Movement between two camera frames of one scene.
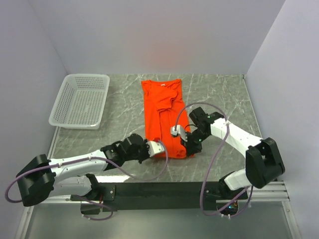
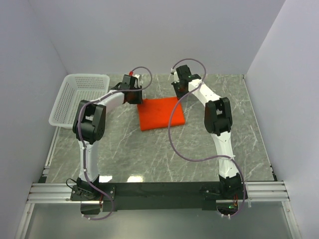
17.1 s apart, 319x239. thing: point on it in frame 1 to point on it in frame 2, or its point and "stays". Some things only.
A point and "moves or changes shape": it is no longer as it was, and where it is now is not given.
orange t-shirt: (164, 109) moves or changes shape
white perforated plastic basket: (80, 103) stays
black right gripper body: (195, 140) to (179, 92)
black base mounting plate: (162, 195) stays
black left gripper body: (142, 154) to (136, 98)
